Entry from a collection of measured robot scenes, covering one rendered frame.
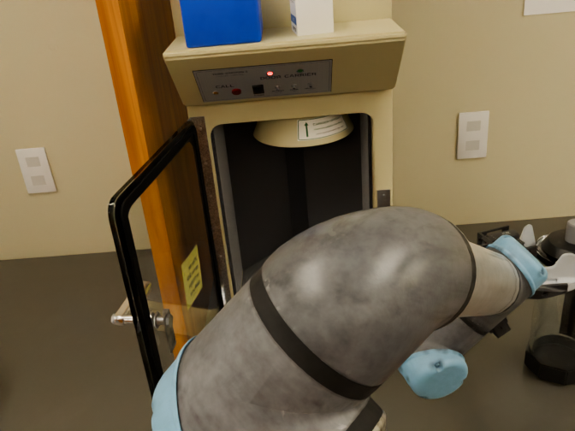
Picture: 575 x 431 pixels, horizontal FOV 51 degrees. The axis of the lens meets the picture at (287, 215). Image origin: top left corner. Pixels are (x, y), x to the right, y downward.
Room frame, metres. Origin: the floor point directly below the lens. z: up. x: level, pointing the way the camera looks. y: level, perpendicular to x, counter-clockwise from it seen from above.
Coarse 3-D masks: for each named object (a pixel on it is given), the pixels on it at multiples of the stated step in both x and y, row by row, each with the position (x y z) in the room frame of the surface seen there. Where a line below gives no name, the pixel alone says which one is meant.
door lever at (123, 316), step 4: (124, 304) 0.68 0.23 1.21; (128, 304) 0.68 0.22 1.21; (120, 308) 0.67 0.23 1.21; (124, 308) 0.67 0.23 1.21; (128, 308) 0.67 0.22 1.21; (116, 312) 0.66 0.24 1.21; (120, 312) 0.66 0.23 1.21; (124, 312) 0.66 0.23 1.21; (128, 312) 0.66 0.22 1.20; (112, 316) 0.65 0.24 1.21; (116, 316) 0.65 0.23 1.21; (120, 316) 0.65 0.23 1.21; (124, 316) 0.65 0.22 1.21; (128, 316) 0.65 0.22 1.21; (112, 320) 0.65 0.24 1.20; (116, 320) 0.65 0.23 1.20; (120, 320) 0.65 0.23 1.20; (124, 320) 0.65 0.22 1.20; (128, 320) 0.65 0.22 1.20; (132, 320) 0.65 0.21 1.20; (116, 324) 0.65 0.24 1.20; (120, 324) 0.65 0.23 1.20; (124, 324) 0.65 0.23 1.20
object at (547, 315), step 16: (544, 256) 0.76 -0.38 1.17; (544, 304) 0.76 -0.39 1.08; (560, 304) 0.74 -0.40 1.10; (544, 320) 0.75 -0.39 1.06; (560, 320) 0.74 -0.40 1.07; (544, 336) 0.75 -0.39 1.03; (560, 336) 0.73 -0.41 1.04; (544, 352) 0.75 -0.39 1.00; (560, 352) 0.73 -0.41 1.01; (560, 368) 0.73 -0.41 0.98
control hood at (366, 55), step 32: (288, 32) 0.86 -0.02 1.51; (352, 32) 0.82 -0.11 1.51; (384, 32) 0.80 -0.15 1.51; (192, 64) 0.81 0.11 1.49; (224, 64) 0.82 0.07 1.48; (256, 64) 0.82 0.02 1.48; (352, 64) 0.83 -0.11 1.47; (384, 64) 0.84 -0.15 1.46; (192, 96) 0.87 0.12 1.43; (288, 96) 0.89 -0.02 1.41
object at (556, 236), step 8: (568, 224) 0.78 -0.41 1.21; (552, 232) 0.81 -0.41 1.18; (560, 232) 0.80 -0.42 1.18; (568, 232) 0.77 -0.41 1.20; (544, 240) 0.79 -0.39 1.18; (552, 240) 0.78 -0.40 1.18; (560, 240) 0.78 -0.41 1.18; (568, 240) 0.77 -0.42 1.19; (544, 248) 0.78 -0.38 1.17; (552, 248) 0.77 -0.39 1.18; (560, 248) 0.76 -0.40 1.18; (568, 248) 0.75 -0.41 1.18; (552, 256) 0.76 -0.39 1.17
